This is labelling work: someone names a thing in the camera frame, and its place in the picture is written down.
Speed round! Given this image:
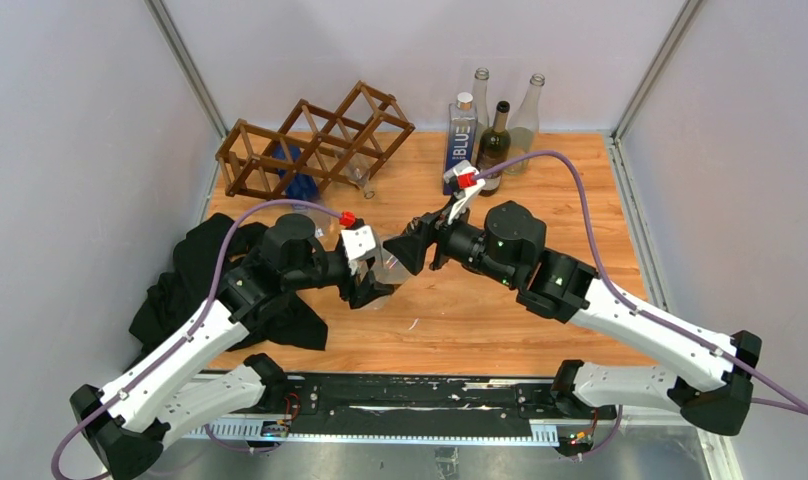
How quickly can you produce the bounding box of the clear bottle black cap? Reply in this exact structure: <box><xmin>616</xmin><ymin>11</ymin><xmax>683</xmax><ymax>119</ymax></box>
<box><xmin>361</xmin><ymin>233</ymin><xmax>412</xmax><ymax>291</ymax></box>

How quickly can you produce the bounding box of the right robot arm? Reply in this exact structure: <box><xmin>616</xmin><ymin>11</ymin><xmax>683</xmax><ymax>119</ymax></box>
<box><xmin>383</xmin><ymin>201</ymin><xmax>762</xmax><ymax>436</ymax></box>

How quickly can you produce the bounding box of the blue glass bottle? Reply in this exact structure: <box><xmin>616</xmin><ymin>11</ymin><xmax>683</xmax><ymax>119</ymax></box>
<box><xmin>272</xmin><ymin>145</ymin><xmax>323</xmax><ymax>214</ymax></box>
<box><xmin>442</xmin><ymin>92</ymin><xmax>477</xmax><ymax>174</ymax></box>

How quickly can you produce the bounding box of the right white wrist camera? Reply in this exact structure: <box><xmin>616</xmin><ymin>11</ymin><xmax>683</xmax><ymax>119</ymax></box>
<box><xmin>443</xmin><ymin>161</ymin><xmax>485</xmax><ymax>225</ymax></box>

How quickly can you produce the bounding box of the dark green wine bottle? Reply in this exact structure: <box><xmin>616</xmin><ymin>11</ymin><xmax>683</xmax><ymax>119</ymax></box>
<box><xmin>476</xmin><ymin>100</ymin><xmax>511</xmax><ymax>196</ymax></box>

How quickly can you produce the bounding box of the clear bottle dark label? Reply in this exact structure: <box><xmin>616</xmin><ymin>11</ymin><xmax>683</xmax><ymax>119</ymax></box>
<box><xmin>508</xmin><ymin>73</ymin><xmax>545</xmax><ymax>160</ymax></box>
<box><xmin>472</xmin><ymin>67</ymin><xmax>490</xmax><ymax>136</ymax></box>

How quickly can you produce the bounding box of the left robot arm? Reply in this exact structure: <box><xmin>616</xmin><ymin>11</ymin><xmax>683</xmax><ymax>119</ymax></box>
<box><xmin>70</xmin><ymin>213</ymin><xmax>393</xmax><ymax>479</ymax></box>

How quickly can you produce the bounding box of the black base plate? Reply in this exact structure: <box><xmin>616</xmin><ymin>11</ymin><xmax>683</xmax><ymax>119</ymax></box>
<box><xmin>284</xmin><ymin>372</ymin><xmax>616</xmax><ymax>439</ymax></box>

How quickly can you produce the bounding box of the brown wooden wine rack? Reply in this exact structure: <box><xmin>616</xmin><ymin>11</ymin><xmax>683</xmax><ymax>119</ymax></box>
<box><xmin>215</xmin><ymin>80</ymin><xmax>416</xmax><ymax>200</ymax></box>

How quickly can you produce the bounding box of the black cloth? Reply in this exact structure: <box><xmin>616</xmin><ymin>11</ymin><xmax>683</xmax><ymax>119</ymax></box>
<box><xmin>129</xmin><ymin>213</ymin><xmax>328</xmax><ymax>364</ymax></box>

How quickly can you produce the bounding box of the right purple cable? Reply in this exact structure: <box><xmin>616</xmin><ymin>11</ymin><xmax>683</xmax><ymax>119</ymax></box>
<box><xmin>473</xmin><ymin>149</ymin><xmax>808</xmax><ymax>461</ymax></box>

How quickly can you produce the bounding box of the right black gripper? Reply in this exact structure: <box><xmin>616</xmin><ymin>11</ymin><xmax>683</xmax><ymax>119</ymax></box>
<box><xmin>383</xmin><ymin>195</ymin><xmax>519</xmax><ymax>289</ymax></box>

